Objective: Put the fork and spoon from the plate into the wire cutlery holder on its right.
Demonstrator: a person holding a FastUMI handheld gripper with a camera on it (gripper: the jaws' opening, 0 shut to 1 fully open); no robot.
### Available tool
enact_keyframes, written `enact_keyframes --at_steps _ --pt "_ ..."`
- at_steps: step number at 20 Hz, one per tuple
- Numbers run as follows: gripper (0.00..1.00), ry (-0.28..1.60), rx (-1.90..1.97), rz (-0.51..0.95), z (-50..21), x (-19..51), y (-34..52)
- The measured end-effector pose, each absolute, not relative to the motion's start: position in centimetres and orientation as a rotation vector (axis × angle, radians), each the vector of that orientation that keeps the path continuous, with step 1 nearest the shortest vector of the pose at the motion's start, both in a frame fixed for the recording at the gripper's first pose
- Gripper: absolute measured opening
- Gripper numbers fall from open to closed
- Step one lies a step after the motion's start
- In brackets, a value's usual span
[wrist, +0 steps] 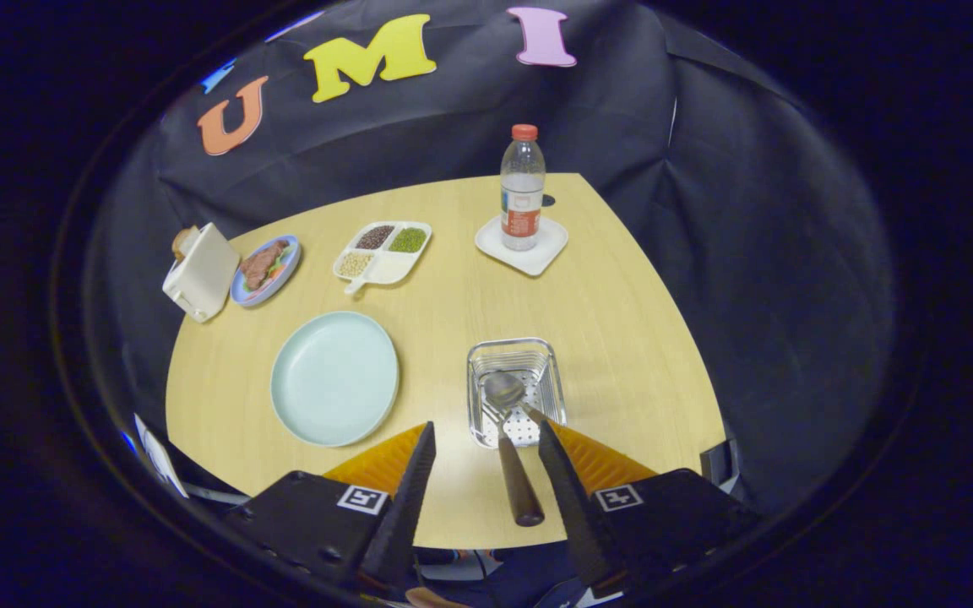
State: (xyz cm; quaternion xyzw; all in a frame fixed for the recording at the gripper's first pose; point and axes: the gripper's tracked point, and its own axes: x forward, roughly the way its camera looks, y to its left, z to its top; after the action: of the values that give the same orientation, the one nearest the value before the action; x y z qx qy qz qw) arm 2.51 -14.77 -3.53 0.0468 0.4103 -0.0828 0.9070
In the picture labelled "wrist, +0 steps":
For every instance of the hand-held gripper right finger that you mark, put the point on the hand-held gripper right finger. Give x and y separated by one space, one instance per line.
575 507

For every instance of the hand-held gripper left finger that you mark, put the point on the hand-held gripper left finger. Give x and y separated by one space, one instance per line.
410 507

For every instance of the person's blue clothing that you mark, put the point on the person's blue clothing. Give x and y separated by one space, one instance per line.
503 583

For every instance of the small black block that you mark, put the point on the small black block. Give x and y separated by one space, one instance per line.
716 463

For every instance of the pale green plate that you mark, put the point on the pale green plate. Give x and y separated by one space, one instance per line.
334 380

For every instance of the white divided dish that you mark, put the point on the white divided dish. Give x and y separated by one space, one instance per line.
394 266

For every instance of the pile of yellow beans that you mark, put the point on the pile of yellow beans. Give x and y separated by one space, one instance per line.
356 264

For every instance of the white board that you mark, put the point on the white board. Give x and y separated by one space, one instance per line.
157 460

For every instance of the white square coaster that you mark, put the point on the white square coaster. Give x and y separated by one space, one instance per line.
550 249

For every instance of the pile of green beans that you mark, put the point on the pile of green beans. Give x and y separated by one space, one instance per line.
409 240

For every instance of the salad vegetables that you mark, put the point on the salad vegetables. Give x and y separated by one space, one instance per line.
277 272

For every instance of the pile of dark red beans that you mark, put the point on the pile of dark red beans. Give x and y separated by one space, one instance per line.
374 237

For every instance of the blue plate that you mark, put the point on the blue plate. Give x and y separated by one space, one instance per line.
292 257

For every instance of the brown steak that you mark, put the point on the brown steak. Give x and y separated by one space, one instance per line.
258 266

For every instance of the black backdrop cloth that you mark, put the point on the black backdrop cloth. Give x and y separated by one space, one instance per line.
748 253

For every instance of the clear water bottle red cap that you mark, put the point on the clear water bottle red cap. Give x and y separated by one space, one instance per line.
523 203

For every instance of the white toaster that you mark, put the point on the white toaster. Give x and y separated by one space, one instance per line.
203 274

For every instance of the toasted bread slice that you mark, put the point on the toasted bread slice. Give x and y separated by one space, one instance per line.
183 242

